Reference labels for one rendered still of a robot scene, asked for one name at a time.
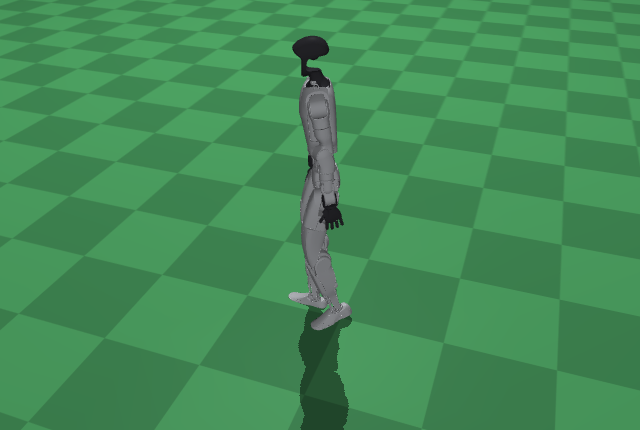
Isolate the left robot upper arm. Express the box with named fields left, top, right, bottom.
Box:
left=307, top=94, right=333, bottom=163

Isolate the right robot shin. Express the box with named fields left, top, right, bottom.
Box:
left=305, top=234, right=329, bottom=301

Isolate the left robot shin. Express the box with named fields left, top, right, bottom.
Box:
left=306, top=256, right=341, bottom=313

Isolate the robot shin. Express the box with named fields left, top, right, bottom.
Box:
left=306, top=256, right=341, bottom=313
left=305, top=234, right=329, bottom=301

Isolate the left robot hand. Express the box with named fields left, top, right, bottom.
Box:
left=319, top=193, right=344, bottom=230

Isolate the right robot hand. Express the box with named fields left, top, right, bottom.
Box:
left=305, top=155, right=313, bottom=181

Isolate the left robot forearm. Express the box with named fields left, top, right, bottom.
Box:
left=317, top=150, right=336, bottom=205

